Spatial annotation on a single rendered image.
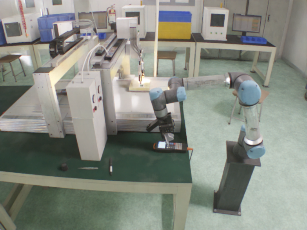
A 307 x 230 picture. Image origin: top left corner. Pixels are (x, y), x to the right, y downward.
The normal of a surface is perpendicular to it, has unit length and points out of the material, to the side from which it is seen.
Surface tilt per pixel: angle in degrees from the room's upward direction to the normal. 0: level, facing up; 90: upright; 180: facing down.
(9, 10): 90
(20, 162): 0
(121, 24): 90
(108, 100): 90
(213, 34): 90
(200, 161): 0
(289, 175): 0
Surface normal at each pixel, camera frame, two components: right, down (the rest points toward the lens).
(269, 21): -0.05, 0.53
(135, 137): 0.00, -0.85
